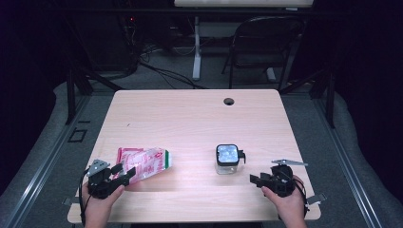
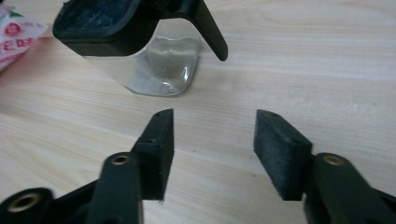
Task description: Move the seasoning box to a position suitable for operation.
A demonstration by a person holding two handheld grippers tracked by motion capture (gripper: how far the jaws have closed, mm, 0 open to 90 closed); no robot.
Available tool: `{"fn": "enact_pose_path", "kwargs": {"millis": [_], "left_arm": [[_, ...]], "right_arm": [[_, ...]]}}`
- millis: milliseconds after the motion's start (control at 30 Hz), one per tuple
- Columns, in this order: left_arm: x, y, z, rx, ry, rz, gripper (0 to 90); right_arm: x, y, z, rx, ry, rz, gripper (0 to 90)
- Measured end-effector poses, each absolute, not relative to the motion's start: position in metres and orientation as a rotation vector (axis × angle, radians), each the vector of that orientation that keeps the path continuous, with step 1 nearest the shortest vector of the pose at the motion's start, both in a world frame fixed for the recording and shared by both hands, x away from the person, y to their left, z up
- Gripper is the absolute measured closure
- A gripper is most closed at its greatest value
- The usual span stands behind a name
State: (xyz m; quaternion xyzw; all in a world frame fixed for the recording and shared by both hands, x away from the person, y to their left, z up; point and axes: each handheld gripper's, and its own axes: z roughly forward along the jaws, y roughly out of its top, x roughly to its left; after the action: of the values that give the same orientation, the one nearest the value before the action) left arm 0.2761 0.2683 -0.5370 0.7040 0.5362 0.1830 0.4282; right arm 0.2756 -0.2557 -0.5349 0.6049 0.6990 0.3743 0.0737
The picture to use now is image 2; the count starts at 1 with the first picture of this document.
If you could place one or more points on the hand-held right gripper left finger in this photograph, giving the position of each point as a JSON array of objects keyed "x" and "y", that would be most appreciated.
[{"x": 155, "y": 155}]

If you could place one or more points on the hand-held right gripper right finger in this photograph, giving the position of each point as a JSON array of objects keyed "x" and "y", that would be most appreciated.
[{"x": 283, "y": 155}]

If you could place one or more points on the glass jar with black lid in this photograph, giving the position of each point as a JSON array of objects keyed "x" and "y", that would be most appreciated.
[{"x": 168, "y": 68}]

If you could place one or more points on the pink and white plastic bag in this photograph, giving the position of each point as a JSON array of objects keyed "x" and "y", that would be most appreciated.
[{"x": 15, "y": 37}]

